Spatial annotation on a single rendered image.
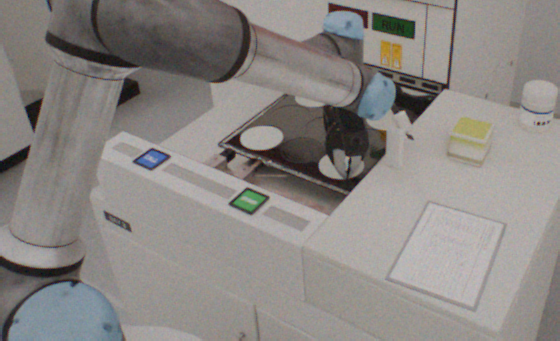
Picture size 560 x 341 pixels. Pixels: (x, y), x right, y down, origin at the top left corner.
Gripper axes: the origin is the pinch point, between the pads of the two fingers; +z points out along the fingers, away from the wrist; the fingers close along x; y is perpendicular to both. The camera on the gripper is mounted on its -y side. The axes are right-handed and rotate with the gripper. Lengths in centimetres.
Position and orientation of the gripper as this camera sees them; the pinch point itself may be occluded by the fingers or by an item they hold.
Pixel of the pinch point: (347, 175)
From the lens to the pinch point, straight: 124.4
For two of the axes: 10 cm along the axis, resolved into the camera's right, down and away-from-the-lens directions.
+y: -2.2, -5.2, 8.3
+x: -9.7, 1.3, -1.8
